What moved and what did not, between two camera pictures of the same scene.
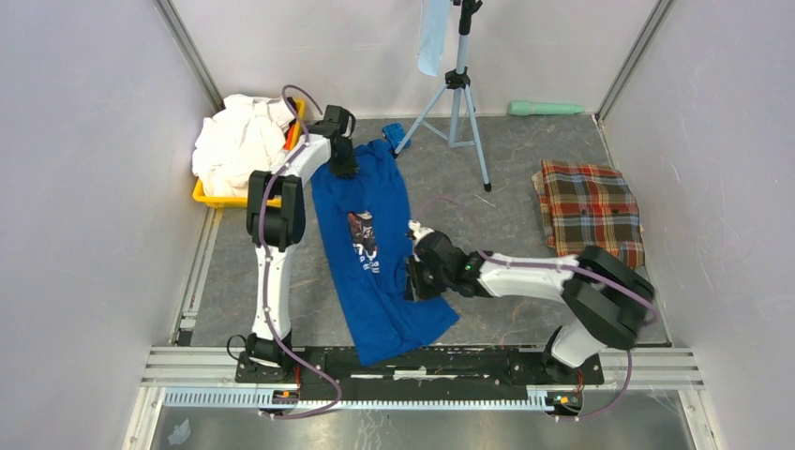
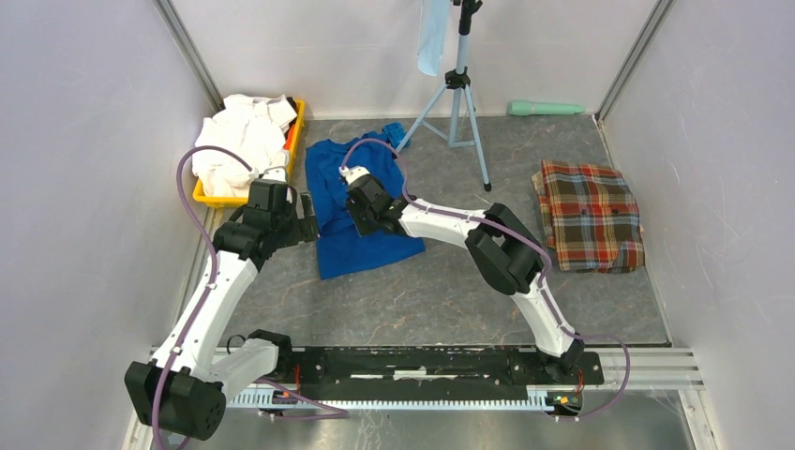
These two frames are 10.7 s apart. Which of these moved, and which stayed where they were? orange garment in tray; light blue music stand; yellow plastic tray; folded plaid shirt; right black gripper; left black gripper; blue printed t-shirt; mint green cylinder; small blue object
Moved: right black gripper; blue printed t-shirt; left black gripper
Stayed: light blue music stand; small blue object; yellow plastic tray; orange garment in tray; folded plaid shirt; mint green cylinder
